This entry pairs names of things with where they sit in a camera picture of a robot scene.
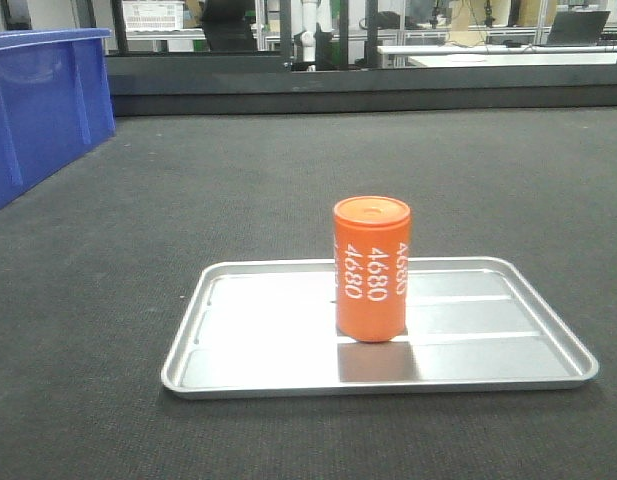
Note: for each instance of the orange cylindrical capacitor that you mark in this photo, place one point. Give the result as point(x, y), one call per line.
point(371, 249)

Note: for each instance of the silver metal tray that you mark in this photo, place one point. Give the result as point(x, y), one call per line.
point(308, 327)

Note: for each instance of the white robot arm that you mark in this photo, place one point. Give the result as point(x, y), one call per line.
point(311, 26)

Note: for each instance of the white work table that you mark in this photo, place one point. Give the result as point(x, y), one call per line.
point(454, 56)

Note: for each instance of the black office chair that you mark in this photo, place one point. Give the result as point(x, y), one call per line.
point(227, 25)

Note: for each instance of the white basket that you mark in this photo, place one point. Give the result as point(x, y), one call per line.
point(153, 16)

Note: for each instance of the blue plastic crate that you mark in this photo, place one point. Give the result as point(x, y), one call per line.
point(55, 103)

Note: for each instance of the black laptop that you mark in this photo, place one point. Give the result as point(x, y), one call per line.
point(577, 28)

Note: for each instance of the black conveyor side rail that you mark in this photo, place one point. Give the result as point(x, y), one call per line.
point(187, 84)

